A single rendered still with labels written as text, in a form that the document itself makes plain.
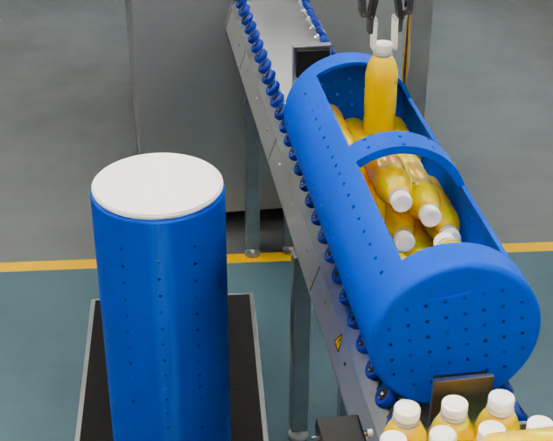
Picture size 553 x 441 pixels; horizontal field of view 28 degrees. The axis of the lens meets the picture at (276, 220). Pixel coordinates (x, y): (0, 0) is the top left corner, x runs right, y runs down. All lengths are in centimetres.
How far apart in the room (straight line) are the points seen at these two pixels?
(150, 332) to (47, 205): 208
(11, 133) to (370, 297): 339
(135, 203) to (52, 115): 289
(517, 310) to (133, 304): 89
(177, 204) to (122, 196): 12
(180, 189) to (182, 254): 14
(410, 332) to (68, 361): 194
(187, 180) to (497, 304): 83
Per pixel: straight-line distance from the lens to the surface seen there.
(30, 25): 621
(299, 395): 310
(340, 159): 208
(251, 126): 372
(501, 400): 167
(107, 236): 229
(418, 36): 310
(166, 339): 238
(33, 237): 419
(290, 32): 341
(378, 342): 176
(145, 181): 234
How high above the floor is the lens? 216
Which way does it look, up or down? 31 degrees down
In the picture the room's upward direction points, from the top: straight up
